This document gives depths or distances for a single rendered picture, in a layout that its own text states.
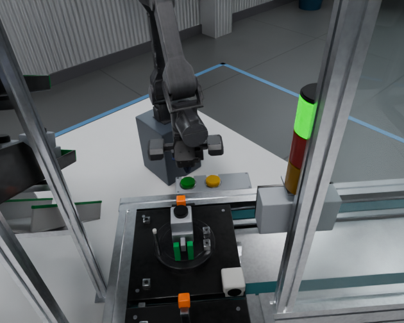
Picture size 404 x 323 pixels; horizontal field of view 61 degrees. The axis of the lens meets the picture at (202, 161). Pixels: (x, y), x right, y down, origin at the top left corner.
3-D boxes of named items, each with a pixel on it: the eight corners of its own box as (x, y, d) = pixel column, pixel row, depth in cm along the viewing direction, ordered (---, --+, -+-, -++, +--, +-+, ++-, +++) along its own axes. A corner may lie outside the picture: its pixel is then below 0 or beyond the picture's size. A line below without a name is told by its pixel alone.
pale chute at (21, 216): (49, 215, 84) (50, 197, 85) (100, 219, 83) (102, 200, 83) (-43, 228, 56) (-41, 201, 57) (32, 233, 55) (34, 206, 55)
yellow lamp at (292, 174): (281, 175, 53) (285, 150, 49) (312, 172, 53) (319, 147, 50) (289, 198, 49) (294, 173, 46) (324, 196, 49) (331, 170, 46)
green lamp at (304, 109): (289, 120, 46) (294, 88, 43) (326, 118, 46) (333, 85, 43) (300, 142, 42) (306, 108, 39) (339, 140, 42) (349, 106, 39)
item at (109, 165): (165, 96, 159) (164, 90, 158) (337, 198, 107) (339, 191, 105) (11, 163, 125) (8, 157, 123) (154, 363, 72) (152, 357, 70)
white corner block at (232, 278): (220, 278, 74) (220, 267, 71) (241, 276, 74) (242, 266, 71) (223, 298, 70) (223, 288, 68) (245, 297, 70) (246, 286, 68)
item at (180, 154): (172, 134, 81) (170, 150, 76) (202, 132, 81) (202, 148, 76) (174, 154, 85) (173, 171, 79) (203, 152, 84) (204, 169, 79)
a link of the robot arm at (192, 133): (160, 78, 75) (174, 103, 66) (196, 72, 76) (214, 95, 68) (166, 122, 82) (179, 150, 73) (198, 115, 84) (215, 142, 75)
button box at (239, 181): (177, 191, 101) (175, 175, 97) (247, 186, 102) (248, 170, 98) (177, 209, 96) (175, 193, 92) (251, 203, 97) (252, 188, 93)
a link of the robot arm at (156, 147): (145, 118, 84) (143, 133, 79) (220, 113, 84) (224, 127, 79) (149, 145, 89) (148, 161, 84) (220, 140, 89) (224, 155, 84)
